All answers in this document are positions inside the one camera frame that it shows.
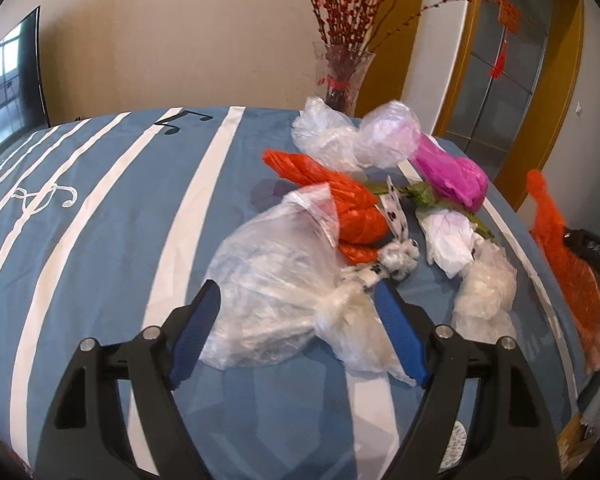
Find orange plastic bag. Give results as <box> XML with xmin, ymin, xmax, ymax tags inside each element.
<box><xmin>262</xmin><ymin>149</ymin><xmax>391</xmax><ymax>263</ymax></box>

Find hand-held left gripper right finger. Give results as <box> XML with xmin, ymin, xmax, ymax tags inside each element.
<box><xmin>374</xmin><ymin>279</ymin><xmax>565</xmax><ymax>480</ymax></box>

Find blue white striped tablecloth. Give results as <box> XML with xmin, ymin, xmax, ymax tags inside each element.
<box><xmin>0</xmin><ymin>105</ymin><xmax>581</xmax><ymax>480</ymax></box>

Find large clear plastic bag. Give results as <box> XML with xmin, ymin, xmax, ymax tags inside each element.
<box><xmin>200</xmin><ymin>182</ymin><xmax>421</xmax><ymax>386</ymax></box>

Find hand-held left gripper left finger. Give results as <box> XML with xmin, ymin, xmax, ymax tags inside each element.
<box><xmin>32</xmin><ymin>279</ymin><xmax>222</xmax><ymax>480</ymax></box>

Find clear glass vase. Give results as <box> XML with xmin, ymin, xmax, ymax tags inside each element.
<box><xmin>312</xmin><ymin>42</ymin><xmax>376</xmax><ymax>116</ymax></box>

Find red berry branches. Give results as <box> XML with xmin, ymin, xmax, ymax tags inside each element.
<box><xmin>287</xmin><ymin>0</ymin><xmax>503</xmax><ymax>91</ymax></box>

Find frosted glass sliding door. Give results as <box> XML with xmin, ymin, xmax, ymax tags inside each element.
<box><xmin>447</xmin><ymin>0</ymin><xmax>556</xmax><ymax>166</ymax></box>

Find pinkish clear plastic bag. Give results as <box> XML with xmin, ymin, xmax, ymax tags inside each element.
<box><xmin>355</xmin><ymin>101</ymin><xmax>423</xmax><ymax>168</ymax></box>

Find black spotted white ribbon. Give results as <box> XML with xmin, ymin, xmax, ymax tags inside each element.
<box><xmin>377</xmin><ymin>176</ymin><xmax>411</xmax><ymax>248</ymax></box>

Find yellow wooden door frame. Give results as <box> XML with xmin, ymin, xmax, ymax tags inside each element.
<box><xmin>432</xmin><ymin>0</ymin><xmax>586</xmax><ymax>211</ymax></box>

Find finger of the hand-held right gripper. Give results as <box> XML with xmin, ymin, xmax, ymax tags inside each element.
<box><xmin>562</xmin><ymin>229</ymin><xmax>600</xmax><ymax>293</ymax></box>

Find magenta plastic bag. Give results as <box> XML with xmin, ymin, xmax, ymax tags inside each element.
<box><xmin>411</xmin><ymin>135</ymin><xmax>490</xmax><ymax>212</ymax></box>

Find black flat television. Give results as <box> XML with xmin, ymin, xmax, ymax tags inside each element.
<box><xmin>0</xmin><ymin>6</ymin><xmax>50</xmax><ymax>171</ymax></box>

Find white fuzzy wad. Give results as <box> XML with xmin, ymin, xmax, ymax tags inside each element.
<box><xmin>340</xmin><ymin>240</ymin><xmax>423</xmax><ymax>291</ymax></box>

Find orange basket with liner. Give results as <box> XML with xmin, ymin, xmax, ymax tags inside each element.
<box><xmin>525</xmin><ymin>169</ymin><xmax>600</xmax><ymax>361</ymax></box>

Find yellow wooden wall trim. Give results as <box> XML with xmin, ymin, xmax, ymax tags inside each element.
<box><xmin>370</xmin><ymin>0</ymin><xmax>428</xmax><ymax>106</ymax></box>

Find olive green wrapper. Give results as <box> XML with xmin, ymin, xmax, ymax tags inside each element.
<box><xmin>367</xmin><ymin>180</ymin><xmax>496</xmax><ymax>243</ymax></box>

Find white plastic bag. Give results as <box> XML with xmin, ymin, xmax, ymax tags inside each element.
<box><xmin>416</xmin><ymin>209</ymin><xmax>486</xmax><ymax>278</ymax></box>

